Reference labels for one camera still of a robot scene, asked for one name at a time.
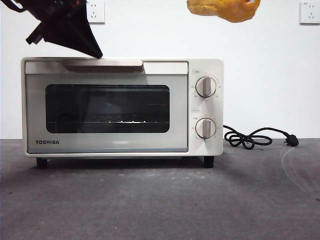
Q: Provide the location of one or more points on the white wall socket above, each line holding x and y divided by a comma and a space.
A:
98, 12
310, 12

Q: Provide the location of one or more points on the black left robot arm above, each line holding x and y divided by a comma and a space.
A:
62, 6

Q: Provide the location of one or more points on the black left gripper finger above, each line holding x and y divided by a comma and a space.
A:
57, 35
82, 27

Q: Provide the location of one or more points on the cream toaster oven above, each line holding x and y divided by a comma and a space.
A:
205, 65

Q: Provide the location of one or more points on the cream timer knob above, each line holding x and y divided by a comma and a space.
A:
205, 128

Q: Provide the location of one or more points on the cream temperature knob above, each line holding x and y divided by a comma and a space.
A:
206, 86

